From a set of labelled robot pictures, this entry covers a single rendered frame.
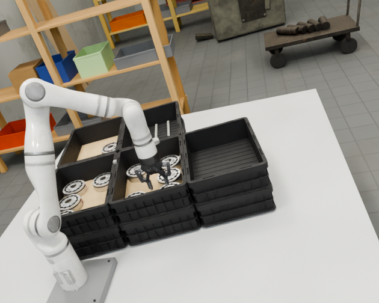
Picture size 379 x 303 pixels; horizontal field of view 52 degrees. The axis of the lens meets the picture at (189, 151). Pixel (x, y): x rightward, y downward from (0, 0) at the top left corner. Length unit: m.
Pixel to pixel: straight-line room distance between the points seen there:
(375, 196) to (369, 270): 1.38
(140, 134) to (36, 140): 0.33
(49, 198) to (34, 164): 0.12
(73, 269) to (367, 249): 0.98
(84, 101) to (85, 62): 2.42
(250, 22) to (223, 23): 0.41
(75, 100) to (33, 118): 0.15
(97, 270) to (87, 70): 2.49
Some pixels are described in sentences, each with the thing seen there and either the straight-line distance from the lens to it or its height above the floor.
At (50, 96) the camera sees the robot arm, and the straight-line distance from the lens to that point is 1.30.
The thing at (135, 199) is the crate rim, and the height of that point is 0.92.
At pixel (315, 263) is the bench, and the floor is 0.70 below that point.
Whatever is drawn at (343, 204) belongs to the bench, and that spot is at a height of 0.70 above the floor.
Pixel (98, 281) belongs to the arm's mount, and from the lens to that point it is 1.51.
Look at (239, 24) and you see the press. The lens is 6.30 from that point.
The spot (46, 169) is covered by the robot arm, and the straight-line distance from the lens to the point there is 1.32.
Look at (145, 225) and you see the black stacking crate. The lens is 1.54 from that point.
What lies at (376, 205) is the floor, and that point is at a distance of 2.62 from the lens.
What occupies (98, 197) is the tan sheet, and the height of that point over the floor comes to 0.83.
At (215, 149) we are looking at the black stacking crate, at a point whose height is 0.83.
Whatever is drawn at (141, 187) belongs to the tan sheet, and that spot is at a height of 0.83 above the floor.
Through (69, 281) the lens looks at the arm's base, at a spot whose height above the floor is 0.78.
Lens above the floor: 1.72
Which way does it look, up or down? 29 degrees down
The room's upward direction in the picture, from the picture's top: 17 degrees counter-clockwise
